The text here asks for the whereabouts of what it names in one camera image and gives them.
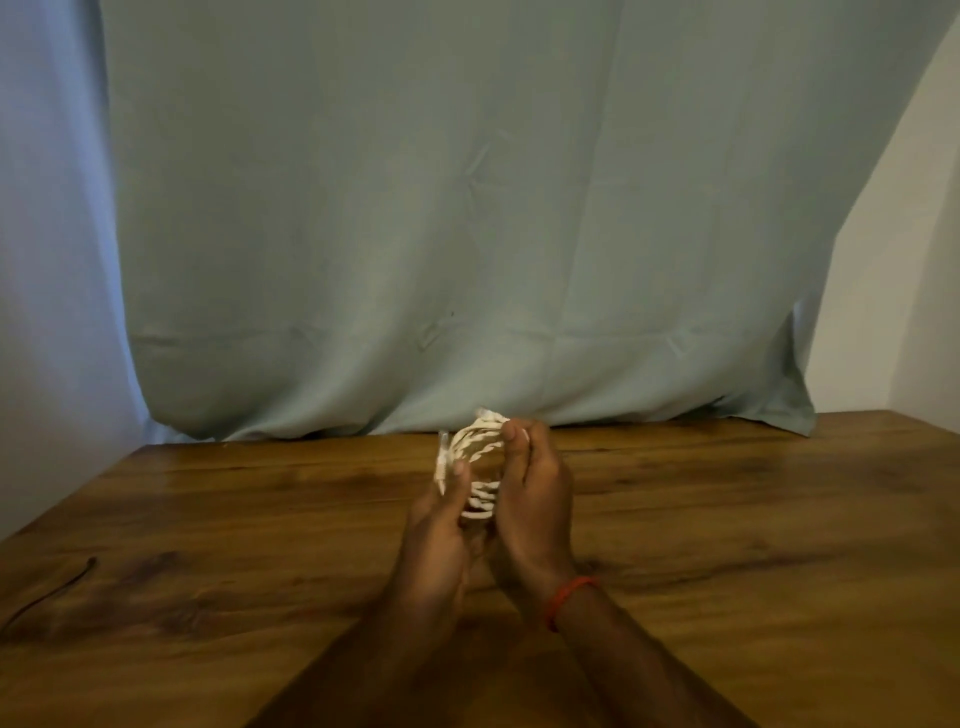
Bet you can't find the person's right forearm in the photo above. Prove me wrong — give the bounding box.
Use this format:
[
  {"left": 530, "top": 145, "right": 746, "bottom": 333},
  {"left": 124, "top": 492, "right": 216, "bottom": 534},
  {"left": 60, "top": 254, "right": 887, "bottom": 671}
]
[{"left": 521, "top": 581, "right": 759, "bottom": 728}]

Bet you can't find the white cable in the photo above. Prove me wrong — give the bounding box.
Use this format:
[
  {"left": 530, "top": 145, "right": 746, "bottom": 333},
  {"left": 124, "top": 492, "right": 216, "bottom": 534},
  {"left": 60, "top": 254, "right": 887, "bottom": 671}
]
[{"left": 435, "top": 408, "right": 531, "bottom": 521}]

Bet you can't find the person's left hand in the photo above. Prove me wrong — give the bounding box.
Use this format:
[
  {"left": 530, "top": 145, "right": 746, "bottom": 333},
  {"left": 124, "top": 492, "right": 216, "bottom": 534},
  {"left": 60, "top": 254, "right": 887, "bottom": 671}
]
[{"left": 384, "top": 459, "right": 475, "bottom": 633}]

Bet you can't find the red thread wristband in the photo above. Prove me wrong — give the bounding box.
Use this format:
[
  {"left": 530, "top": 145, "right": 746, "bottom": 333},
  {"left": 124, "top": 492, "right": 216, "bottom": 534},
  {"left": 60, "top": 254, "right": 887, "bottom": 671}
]
[{"left": 544, "top": 576, "right": 601, "bottom": 633}]

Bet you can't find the person's right hand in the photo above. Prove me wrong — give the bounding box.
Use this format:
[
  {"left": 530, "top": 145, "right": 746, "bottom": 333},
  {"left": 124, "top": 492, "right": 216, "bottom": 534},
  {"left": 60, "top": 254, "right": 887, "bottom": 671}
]
[{"left": 486, "top": 420, "right": 577, "bottom": 601}]

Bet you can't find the pale green curtain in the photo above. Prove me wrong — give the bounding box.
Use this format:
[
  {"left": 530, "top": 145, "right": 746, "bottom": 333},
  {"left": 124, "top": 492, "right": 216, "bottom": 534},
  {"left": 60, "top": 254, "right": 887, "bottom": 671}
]
[{"left": 97, "top": 0, "right": 960, "bottom": 442}]

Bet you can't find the thin black cable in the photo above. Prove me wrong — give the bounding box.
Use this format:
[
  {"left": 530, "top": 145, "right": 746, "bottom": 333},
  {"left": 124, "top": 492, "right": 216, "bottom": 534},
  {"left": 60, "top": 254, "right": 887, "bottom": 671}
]
[{"left": 0, "top": 557, "right": 99, "bottom": 637}]

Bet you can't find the person's left forearm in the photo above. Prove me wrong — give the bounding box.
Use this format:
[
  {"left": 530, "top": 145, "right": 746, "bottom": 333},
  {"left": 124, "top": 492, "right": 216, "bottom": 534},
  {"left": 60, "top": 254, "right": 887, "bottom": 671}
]
[{"left": 247, "top": 596, "right": 451, "bottom": 728}]

